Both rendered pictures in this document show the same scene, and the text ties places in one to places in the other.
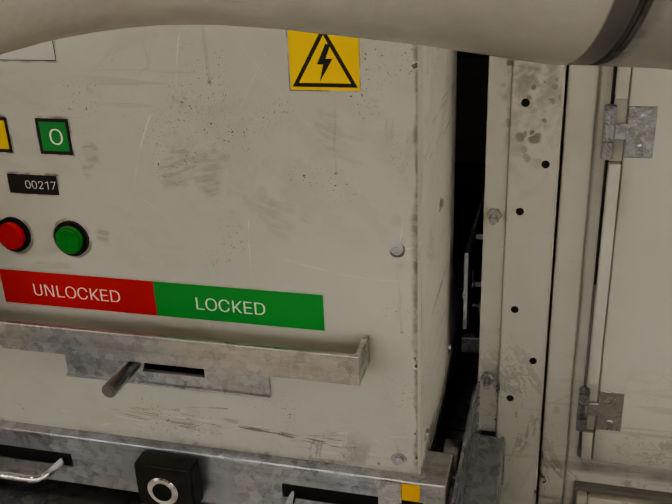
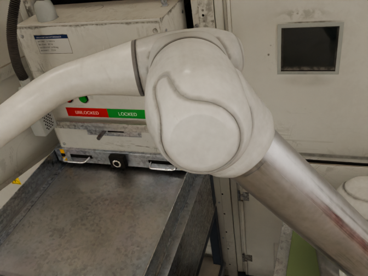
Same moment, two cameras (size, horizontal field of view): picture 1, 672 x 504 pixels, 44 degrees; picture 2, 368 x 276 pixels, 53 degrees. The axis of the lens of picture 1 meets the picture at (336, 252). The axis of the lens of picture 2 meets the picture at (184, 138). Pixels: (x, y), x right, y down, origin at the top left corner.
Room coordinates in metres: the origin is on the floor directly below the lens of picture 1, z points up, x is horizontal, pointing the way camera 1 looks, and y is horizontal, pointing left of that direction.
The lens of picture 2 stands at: (-0.38, -0.19, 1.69)
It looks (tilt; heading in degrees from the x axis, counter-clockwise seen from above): 34 degrees down; 6
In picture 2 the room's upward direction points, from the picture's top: 10 degrees counter-clockwise
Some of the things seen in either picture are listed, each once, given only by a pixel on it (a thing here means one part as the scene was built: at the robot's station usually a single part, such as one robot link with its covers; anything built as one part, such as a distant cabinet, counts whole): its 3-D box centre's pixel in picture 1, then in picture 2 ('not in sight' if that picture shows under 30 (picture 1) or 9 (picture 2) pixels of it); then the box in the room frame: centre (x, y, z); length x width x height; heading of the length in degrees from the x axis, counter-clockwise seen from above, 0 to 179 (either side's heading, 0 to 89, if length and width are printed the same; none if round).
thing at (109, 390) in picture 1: (122, 366); (101, 131); (0.68, 0.20, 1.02); 0.06 x 0.02 x 0.04; 165
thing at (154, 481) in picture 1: (167, 482); (118, 161); (0.67, 0.17, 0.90); 0.06 x 0.03 x 0.05; 75
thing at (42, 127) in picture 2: not in sight; (37, 108); (0.68, 0.39, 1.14); 0.08 x 0.05 x 0.17; 165
